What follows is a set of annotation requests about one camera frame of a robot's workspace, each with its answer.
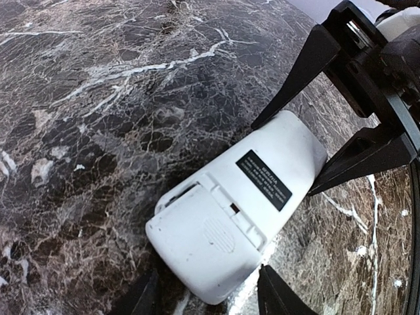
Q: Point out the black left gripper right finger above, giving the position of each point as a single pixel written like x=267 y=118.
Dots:
x=276 y=297

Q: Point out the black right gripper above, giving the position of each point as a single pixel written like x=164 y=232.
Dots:
x=376 y=76

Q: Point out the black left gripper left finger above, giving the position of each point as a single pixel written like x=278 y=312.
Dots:
x=144 y=296

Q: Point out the white battery cover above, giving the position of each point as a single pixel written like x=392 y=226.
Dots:
x=202 y=246

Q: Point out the white and red remote control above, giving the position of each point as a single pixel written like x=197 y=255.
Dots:
x=262 y=179

